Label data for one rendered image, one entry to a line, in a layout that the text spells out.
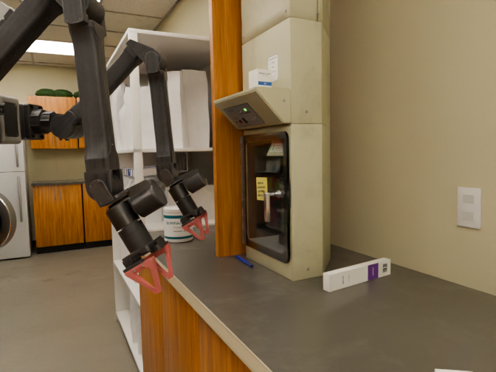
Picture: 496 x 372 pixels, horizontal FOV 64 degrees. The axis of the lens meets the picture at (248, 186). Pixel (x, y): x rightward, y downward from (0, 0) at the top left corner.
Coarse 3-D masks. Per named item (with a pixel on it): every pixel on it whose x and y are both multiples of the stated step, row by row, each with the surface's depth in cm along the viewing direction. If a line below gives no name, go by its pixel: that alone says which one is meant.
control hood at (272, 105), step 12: (228, 96) 126; (240, 96) 118; (252, 96) 113; (264, 96) 110; (276, 96) 112; (288, 96) 113; (252, 108) 119; (264, 108) 114; (276, 108) 112; (288, 108) 114; (264, 120) 120; (276, 120) 115; (288, 120) 114
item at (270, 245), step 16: (256, 144) 132; (272, 144) 122; (288, 144) 115; (256, 160) 133; (272, 160) 123; (288, 160) 116; (256, 176) 133; (272, 176) 123; (288, 176) 116; (256, 192) 134; (272, 192) 124; (288, 192) 116; (256, 208) 135; (272, 208) 124; (288, 208) 117; (256, 224) 135; (272, 224) 125; (288, 224) 117; (256, 240) 136; (272, 240) 126; (288, 240) 118; (272, 256) 126; (288, 256) 118
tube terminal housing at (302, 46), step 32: (288, 32) 113; (320, 32) 117; (256, 64) 131; (288, 64) 114; (320, 64) 118; (320, 96) 118; (256, 128) 134; (288, 128) 116; (320, 128) 119; (320, 160) 120; (320, 192) 121; (320, 224) 122; (256, 256) 139; (320, 256) 122
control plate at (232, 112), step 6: (228, 108) 132; (234, 108) 128; (240, 108) 125; (246, 108) 122; (228, 114) 136; (234, 114) 132; (240, 114) 129; (246, 114) 126; (252, 114) 122; (234, 120) 136; (252, 120) 126; (258, 120) 123; (240, 126) 137
